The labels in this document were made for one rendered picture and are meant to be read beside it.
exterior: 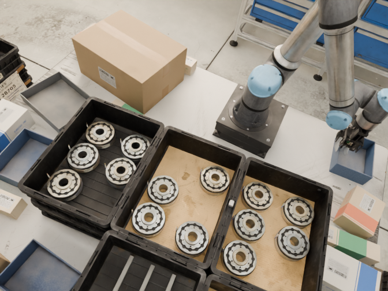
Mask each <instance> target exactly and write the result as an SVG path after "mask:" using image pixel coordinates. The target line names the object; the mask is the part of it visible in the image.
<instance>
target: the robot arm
mask: <svg viewBox="0 0 388 291"><path fill-rule="evenodd" d="M360 1H361V0H315V2H314V3H313V4H312V6H311V7H310V8H309V10H308V11H307V12H306V14H305V15H304V17H303V18H302V19H301V21H300V22H299V23H298V24H297V26H296V28H295V29H294V30H293V32H292V33H291V34H290V36H289V37H288V38H287V40H286V41H285V42H284V44H281V45H279V46H277V47H276V48H275V49H274V51H273V52H272V53H271V55H270V56H269V58H268V59H267V60H266V61H265V63H264V64H262V65H259V66H257V67H256V68H255V69H254V70H253V71H252V72H251V74H250V75H249V77H248V82H247V84H246V87H245V90H244V92H243V95H242V97H241V98H240V99H238V100H237V101H236V103H235V104H234V107H233V115H234V117H235V119H236V120H237V121H238V122H239V123H240V124H242V125H244V126H247V127H250V128H256V127H259V126H262V125H263V124H264V123H265V122H266V120H267V118H268V107H269V105H270V103H271V101H272V99H273V98H274V96H275V95H276V93H277V92H278V91H279V90H280V89H281V87H282V86H283V85H284V84H285V83H286V81H287V80H288V79H289V77H290V76H291V75H292V74H293V73H294V72H295V71H296V70H297V68H298V67H299V66H300V65H301V58H302V57H303V55H304V54H305V53H306V52H307V51H308V50H309V49H310V48H311V46H312V45H313V44H314V43H315V42H316V41H317V40H318V38H319V37H320V36H321V35H322V33H324V46H325V54H326V69H327V84H328V92H329V107H330V111H329V112H328V113H327V116H326V123H327V125H328V126H329V127H331V128H332V129H336V130H340V131H339V132H338V133H337V135H336V138H335V145H334V149H335V151H337V150H338V148H339V146H340V145H341V144H342V146H341V148H340V151H344V155H346V154H347V153H348V151H349V150H350V151H354V150H356V151H355V153H356V152H357V151H358V150H359V149H360V148H362V147H363V146H364V137H367V136H368V134H369V133H370V132H371V131H372V130H374V129H375V128H376V127H377V126H378V125H379V124H381V123H382V121H383V120H384V119H385V118H386V117H388V88H384V89H382V90H381V91H377V90H375V89H373V88H371V87H369V86H367V85H365V84H363V83H361V82H359V81H358V80H355V75H354V32H353V25H354V24H355V23H356V22H357V20H358V8H359V4H360ZM359 108H361V109H363V110H362V112H361V113H360V114H359V115H356V112H357V111H358V109H359ZM350 123H351V124H352V126H350V125H349V124H350ZM359 146H361V147H360V148H359V149H358V147H359Z"/></svg>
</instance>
